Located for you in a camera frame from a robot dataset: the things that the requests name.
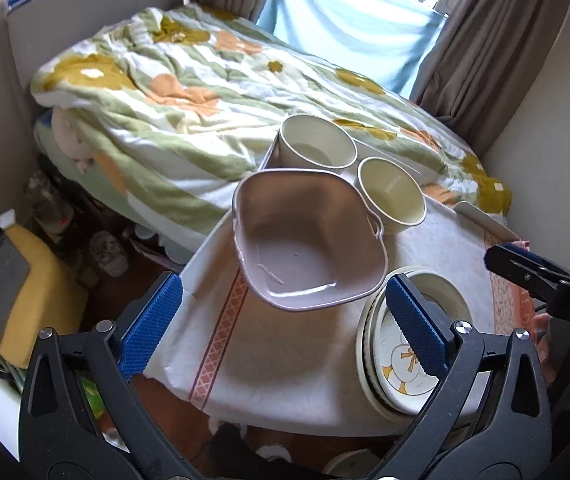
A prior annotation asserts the white round bowl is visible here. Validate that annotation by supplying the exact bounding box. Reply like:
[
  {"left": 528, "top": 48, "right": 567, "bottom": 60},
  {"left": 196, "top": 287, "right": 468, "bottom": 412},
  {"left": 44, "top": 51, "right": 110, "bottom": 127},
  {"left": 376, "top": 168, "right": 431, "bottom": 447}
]
[{"left": 277, "top": 114, "right": 358, "bottom": 172}]

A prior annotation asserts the cream yellow bowl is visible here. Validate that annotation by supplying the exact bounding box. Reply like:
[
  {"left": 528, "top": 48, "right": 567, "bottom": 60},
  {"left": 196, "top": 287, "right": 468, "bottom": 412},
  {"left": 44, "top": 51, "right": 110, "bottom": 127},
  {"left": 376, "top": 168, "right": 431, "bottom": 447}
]
[{"left": 354, "top": 157, "right": 427, "bottom": 236}]

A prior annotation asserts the white deep plate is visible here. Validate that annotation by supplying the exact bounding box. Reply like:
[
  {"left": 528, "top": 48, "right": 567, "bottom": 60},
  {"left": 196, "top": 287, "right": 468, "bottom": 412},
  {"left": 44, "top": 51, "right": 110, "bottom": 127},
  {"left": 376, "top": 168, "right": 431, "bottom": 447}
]
[{"left": 364, "top": 271, "right": 472, "bottom": 409}]

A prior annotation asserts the pink square bowl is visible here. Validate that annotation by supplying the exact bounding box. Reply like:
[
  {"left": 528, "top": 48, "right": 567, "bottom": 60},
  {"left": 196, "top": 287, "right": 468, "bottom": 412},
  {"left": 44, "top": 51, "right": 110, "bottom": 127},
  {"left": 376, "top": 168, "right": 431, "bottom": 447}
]
[{"left": 232, "top": 168, "right": 388, "bottom": 312}]

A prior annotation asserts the small duck saucer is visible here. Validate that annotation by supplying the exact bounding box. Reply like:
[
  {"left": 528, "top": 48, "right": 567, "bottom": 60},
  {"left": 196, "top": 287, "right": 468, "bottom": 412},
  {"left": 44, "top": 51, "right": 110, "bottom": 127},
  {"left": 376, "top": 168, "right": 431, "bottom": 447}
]
[{"left": 370, "top": 270, "right": 475, "bottom": 417}]

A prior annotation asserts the light blue window cloth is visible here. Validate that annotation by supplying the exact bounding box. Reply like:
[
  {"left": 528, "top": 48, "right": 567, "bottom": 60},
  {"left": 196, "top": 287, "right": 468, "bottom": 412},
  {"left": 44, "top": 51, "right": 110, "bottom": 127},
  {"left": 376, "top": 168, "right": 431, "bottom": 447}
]
[{"left": 258, "top": 0, "right": 445, "bottom": 98}]

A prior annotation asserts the right brown curtain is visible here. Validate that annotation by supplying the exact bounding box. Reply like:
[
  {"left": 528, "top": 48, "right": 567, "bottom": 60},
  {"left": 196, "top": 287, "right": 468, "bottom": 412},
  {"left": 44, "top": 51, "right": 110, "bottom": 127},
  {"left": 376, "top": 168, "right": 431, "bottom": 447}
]
[{"left": 411, "top": 0, "right": 570, "bottom": 155}]

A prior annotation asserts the grey bed headboard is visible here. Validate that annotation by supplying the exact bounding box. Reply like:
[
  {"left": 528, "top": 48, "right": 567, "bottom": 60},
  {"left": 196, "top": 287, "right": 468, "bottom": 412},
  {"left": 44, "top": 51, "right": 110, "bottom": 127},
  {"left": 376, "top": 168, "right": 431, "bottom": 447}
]
[{"left": 5, "top": 0, "right": 183, "bottom": 125}]

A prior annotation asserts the white tablecloth with orange stripe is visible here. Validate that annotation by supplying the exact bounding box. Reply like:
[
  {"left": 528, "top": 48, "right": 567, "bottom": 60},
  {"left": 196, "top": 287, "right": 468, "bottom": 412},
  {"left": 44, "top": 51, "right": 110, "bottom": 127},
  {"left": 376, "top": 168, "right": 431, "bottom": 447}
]
[{"left": 142, "top": 194, "right": 501, "bottom": 438}]

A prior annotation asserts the floral green yellow duvet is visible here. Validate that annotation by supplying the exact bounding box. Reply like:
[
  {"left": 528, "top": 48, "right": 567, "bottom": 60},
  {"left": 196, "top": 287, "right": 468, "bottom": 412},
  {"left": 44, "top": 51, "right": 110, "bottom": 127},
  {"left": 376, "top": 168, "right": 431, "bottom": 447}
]
[{"left": 30, "top": 3, "right": 513, "bottom": 252}]

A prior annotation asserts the person's right hand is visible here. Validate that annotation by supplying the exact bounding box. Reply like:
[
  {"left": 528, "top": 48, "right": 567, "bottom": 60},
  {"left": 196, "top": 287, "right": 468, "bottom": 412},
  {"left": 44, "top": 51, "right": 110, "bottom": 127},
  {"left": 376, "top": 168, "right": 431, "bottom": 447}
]
[{"left": 532, "top": 312, "right": 570, "bottom": 386}]

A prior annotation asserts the orange floral cloth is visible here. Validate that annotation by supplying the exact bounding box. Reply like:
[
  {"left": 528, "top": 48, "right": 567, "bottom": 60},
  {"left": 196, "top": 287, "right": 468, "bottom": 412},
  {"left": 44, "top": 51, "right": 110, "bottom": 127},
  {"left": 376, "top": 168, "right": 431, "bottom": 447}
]
[{"left": 480, "top": 231, "right": 534, "bottom": 335}]

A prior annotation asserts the large yellow duck plate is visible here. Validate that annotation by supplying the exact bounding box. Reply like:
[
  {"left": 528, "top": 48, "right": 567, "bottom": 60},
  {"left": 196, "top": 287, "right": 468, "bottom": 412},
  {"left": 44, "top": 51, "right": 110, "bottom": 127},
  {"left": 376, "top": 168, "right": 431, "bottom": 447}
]
[{"left": 355, "top": 264, "right": 447, "bottom": 424}]

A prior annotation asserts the yellow storage box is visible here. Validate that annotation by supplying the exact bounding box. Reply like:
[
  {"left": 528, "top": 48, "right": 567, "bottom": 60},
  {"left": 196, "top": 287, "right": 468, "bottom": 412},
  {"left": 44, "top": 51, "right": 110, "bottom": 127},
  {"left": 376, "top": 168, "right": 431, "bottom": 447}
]
[{"left": 0, "top": 224, "right": 87, "bottom": 368}]

